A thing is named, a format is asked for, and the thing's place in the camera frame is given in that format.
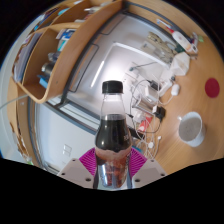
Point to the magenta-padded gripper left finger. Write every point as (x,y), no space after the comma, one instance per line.
(75,170)

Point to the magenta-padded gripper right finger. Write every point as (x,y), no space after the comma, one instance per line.
(150,168)

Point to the dark drink bottle black cap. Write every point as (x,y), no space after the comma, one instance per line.
(113,136)

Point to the white earphones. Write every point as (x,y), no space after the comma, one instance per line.
(150,145)

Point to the red flat packet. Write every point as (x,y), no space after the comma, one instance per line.
(144,125)

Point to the black charger block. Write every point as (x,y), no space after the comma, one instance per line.
(160,114)

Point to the white speckled cup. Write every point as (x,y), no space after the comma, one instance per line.
(191,128)

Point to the stainless steel tumbler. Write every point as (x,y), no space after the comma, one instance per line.
(141,106)

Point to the white power adapter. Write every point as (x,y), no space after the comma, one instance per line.
(150,93)

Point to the white power strip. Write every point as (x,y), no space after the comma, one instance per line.
(164,87)

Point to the small white earbud case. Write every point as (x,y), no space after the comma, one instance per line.
(175,89)

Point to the white desk lamp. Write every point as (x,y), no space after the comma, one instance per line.
(98,73)

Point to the flat round red coaster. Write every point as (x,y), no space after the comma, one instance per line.
(212,87)

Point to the white box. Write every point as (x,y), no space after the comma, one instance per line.
(180,63)

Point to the wooden shelf unit with items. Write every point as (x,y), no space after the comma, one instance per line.
(70,56)

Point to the wooden tree figurine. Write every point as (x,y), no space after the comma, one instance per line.
(160,42)

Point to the green eraser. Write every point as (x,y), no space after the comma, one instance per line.
(201,38)

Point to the white light switch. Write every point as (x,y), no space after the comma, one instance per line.
(67,150)

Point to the grey metal desk frame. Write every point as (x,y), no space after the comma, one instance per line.
(78,73)

